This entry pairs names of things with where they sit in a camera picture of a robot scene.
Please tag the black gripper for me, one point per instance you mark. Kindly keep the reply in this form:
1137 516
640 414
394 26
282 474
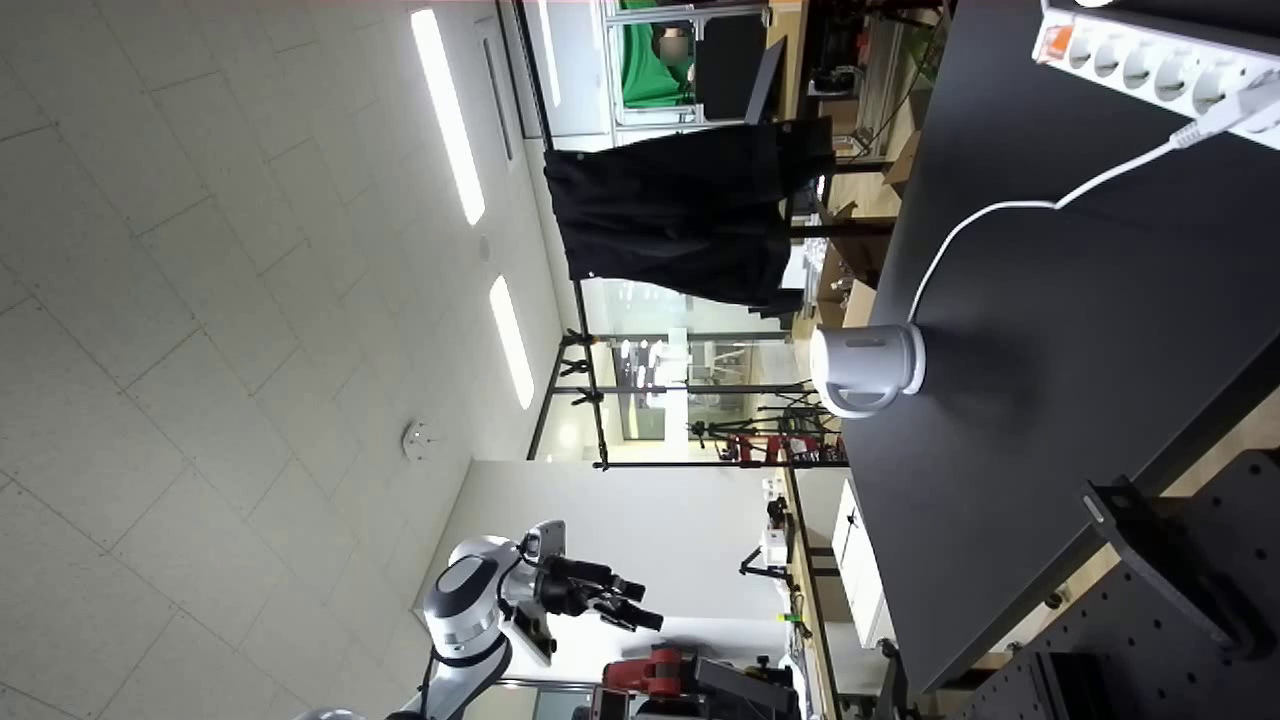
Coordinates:
576 585

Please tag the grey cylindrical cup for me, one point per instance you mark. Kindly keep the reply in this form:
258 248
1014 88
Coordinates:
875 367

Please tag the white power strip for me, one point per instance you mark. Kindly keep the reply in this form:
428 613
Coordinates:
1146 62

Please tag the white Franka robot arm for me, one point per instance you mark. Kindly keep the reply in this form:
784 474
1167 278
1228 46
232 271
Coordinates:
466 604

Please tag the red and black machine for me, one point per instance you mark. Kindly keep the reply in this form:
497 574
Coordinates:
652 675

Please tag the white drawer cabinet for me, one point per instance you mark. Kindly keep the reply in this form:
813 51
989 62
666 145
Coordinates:
860 566

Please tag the round white smoke detector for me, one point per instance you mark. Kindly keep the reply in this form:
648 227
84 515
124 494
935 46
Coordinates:
419 442

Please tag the short ceiling light strip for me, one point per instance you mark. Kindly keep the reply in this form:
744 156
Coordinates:
513 343

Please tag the black hanging cloth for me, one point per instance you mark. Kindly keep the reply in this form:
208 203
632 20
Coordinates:
674 215

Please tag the long ceiling light strip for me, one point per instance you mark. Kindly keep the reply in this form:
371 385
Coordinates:
448 115

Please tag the black perforated mounting board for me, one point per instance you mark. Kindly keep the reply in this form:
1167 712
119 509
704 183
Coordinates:
1173 626

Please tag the person in green shirt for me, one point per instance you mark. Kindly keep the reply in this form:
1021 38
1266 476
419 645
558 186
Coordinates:
648 56

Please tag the black office chair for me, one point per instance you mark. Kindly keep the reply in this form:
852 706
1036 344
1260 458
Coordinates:
732 67

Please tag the person in dark shirt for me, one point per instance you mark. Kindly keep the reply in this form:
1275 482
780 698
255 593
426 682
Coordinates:
674 43

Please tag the white window frame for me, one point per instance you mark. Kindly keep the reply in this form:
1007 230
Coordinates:
574 73

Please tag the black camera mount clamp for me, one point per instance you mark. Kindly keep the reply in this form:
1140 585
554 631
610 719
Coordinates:
1173 566

